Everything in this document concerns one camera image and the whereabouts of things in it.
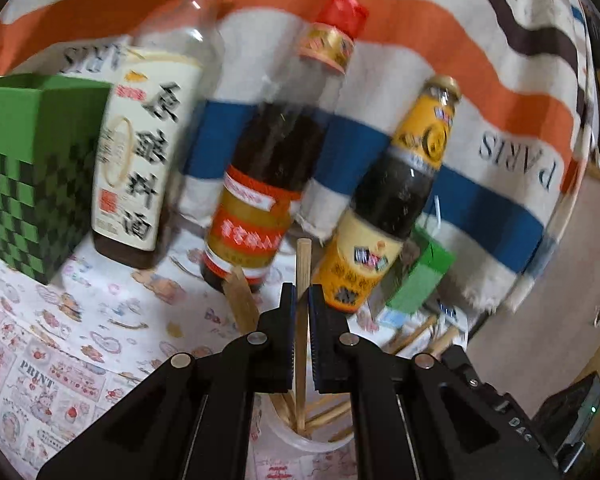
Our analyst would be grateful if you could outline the slim wooden chopstick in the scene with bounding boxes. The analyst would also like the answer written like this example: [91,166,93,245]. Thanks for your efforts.
[296,239,312,436]

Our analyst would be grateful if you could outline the bunch of wooden chopsticks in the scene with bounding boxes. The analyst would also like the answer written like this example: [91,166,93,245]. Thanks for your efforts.
[222,266,461,443]

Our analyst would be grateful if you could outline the green drink carton with straw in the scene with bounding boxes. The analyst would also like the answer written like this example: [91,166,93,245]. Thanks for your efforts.
[380,195,456,328]

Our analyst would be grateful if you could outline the cooking wine bottle white label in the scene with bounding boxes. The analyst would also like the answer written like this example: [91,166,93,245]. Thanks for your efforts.
[91,0,246,268]

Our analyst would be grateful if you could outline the red-capped dark sauce bottle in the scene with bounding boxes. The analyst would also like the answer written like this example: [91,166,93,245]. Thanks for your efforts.
[200,0,371,295]

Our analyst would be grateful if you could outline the green checkered box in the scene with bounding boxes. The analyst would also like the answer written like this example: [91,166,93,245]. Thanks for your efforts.
[0,74,112,286]

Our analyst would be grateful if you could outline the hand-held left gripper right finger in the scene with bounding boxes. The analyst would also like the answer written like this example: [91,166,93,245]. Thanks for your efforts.
[307,284,564,480]

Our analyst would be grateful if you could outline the yellow-labelled dark sauce bottle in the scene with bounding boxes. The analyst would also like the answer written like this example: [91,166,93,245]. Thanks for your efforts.
[311,75,462,315]

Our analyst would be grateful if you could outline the bear print tablecloth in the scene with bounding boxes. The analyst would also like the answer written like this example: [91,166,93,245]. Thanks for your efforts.
[0,220,481,480]

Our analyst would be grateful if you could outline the striped cloth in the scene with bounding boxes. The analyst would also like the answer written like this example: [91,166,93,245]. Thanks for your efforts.
[0,0,600,311]

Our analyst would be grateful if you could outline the dark electronic device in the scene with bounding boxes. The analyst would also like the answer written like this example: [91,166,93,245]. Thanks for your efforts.
[530,374,600,467]

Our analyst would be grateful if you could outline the brown board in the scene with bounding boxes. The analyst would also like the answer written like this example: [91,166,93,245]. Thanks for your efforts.
[467,170,600,411]

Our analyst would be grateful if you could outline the translucent plastic cup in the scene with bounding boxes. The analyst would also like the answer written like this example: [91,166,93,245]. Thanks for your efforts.
[254,394,357,455]

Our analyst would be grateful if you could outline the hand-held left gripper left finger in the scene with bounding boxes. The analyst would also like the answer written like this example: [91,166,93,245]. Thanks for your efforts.
[36,282,297,480]

